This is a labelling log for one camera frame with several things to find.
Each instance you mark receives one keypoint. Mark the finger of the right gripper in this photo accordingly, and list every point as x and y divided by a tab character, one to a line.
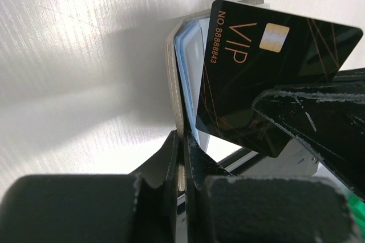
327	119

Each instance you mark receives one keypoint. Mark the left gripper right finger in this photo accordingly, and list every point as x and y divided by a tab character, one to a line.
221	207

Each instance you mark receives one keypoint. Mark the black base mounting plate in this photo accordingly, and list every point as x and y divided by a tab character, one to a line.
233	163

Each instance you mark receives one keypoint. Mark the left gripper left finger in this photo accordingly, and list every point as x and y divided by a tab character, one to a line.
138	207

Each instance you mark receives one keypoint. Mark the grey leather card holder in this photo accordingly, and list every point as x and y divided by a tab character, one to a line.
184	54

